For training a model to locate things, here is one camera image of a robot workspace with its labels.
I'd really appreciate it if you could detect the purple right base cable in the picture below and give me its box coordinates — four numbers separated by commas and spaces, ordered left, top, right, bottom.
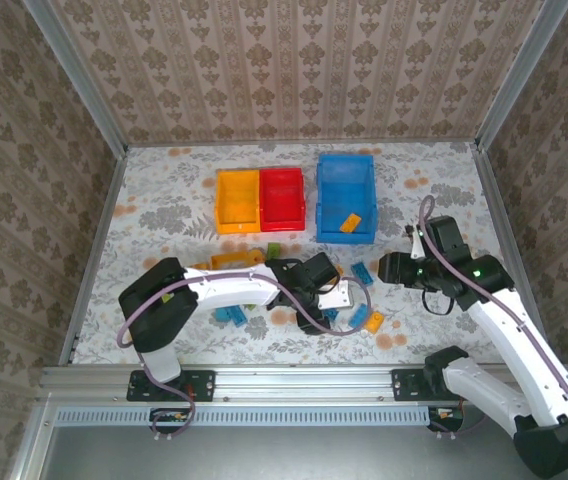
428, 414, 488, 440

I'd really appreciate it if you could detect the aluminium upright frame post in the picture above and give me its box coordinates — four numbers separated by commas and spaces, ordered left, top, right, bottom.
21, 0, 129, 154
474, 0, 568, 151

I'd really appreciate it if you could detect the grey metal panel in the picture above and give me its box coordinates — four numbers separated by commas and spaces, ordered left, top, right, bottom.
38, 424, 568, 480

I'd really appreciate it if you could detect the yellow plastic bin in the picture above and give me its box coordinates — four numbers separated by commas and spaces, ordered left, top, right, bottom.
213, 168, 263, 236

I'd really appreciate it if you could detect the floral table cover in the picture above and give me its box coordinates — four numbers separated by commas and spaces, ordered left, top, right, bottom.
71, 142, 550, 366

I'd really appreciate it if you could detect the blue plastic bin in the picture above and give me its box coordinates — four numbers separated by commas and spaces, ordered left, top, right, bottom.
315, 152, 378, 245

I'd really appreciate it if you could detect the red plastic bin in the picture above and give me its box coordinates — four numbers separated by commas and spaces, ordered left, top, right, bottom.
258, 167, 308, 234

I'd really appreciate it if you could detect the aluminium lower frame beam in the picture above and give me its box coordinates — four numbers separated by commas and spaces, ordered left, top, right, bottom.
11, 399, 58, 480

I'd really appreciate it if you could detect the thin black right gripper cable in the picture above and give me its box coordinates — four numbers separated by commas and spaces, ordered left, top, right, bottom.
421, 287, 458, 317

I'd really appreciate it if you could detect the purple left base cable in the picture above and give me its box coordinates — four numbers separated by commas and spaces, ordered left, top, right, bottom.
142, 364, 198, 444

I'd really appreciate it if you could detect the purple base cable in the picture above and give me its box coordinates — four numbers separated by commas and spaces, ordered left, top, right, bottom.
142, 364, 198, 444
428, 414, 488, 440

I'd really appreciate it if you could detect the slotted grey cable duct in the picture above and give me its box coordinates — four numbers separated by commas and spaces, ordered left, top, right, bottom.
53, 405, 433, 427

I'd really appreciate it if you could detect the aluminium table edge rail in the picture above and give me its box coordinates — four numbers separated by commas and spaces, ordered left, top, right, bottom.
469, 142, 553, 364
58, 144, 130, 366

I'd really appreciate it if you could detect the thin grey table edge strip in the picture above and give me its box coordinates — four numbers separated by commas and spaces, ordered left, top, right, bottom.
126, 139, 475, 149

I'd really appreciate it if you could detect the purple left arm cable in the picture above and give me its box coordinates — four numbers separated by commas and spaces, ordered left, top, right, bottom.
116, 272, 371, 351

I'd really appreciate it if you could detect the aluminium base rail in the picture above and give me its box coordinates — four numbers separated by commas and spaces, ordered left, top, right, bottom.
38, 363, 568, 404

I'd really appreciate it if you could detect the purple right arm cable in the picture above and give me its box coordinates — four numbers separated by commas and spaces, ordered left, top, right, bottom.
418, 194, 568, 480

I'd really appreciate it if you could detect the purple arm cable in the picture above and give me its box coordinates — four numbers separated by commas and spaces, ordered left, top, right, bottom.
116, 272, 371, 351
418, 194, 568, 480

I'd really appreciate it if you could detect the black connector socket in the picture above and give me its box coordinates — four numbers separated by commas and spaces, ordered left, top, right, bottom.
428, 407, 465, 426
149, 408, 188, 424

